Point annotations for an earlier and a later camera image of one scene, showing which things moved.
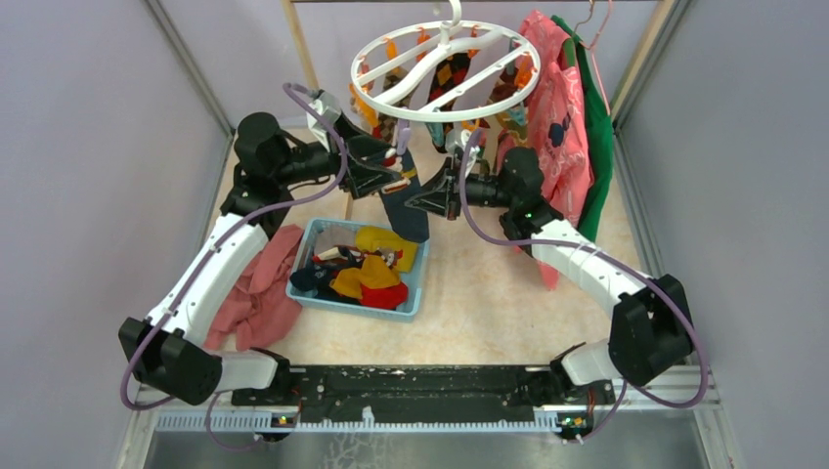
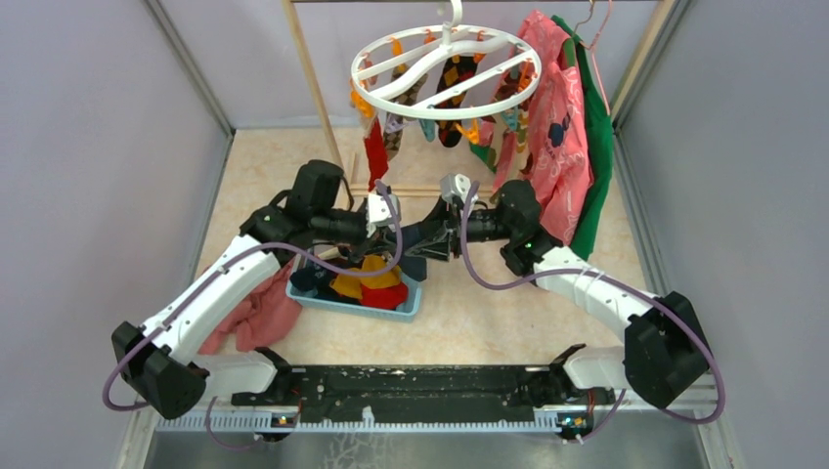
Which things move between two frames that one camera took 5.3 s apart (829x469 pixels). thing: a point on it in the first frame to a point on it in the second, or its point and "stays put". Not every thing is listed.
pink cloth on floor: x=260 y=310 stays put
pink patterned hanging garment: x=555 y=129 stays put
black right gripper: x=439 y=201 to x=445 y=236
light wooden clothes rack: x=295 y=15 stays put
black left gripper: x=361 y=179 to x=379 y=240
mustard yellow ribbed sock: x=375 y=272 stays put
